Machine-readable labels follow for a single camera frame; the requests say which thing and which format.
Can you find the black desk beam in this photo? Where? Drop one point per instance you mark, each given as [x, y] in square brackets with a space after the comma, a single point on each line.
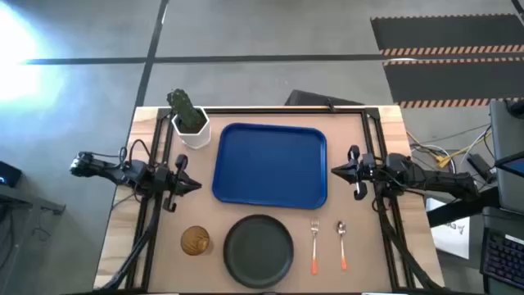
[458, 211]

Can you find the black electronic device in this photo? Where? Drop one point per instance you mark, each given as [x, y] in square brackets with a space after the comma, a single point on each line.
[8, 174]

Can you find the grey side desk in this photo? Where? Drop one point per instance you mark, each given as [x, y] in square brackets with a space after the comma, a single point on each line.
[24, 201]

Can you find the black backlit keyboard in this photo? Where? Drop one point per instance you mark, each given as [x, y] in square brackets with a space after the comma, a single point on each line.
[503, 260]

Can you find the black floor mat hazard stripes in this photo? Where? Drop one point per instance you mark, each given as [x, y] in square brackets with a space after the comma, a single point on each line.
[446, 33]
[454, 82]

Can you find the amber ribbed glass cup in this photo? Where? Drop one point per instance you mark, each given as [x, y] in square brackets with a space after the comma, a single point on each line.
[195, 241]

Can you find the green cactus plant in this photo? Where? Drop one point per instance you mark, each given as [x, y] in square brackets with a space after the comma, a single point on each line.
[186, 110]

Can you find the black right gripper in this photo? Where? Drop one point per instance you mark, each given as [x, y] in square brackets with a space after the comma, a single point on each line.
[365, 169]

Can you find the black aluminium table frame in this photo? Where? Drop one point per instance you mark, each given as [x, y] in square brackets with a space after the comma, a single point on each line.
[286, 110]

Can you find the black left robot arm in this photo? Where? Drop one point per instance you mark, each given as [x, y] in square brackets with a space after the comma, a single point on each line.
[123, 174]

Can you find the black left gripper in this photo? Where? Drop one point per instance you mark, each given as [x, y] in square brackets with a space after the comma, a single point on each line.
[168, 182]

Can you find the dark grey round plate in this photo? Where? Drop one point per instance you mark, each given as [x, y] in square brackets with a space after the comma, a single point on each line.
[258, 251]

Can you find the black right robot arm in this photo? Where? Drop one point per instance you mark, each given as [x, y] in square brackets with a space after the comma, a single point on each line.
[434, 178]

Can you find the blue plastic tray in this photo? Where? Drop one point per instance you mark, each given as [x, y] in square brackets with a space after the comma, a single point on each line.
[270, 164]

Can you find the black power adapter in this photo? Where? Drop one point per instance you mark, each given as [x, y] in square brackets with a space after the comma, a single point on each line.
[481, 166]

